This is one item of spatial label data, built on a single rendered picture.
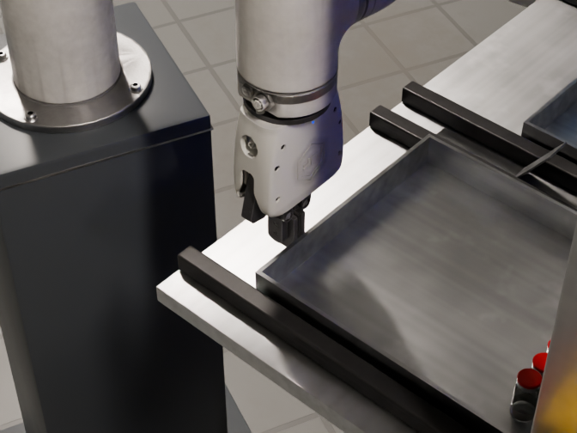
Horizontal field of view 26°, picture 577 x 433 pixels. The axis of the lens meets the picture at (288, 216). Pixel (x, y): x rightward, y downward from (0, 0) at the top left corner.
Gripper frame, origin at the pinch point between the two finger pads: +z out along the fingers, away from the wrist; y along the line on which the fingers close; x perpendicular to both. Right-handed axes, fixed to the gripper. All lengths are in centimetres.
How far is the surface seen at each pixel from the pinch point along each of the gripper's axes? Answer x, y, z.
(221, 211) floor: 75, 66, 93
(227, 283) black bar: 0.3, -7.6, 2.2
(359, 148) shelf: 4.8, 16.9, 4.3
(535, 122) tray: -8.0, 29.7, 1.6
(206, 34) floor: 121, 107, 93
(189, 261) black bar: 4.9, -8.0, 2.3
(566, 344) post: -34.6, -12.6, -21.1
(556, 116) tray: -8.1, 34.3, 3.6
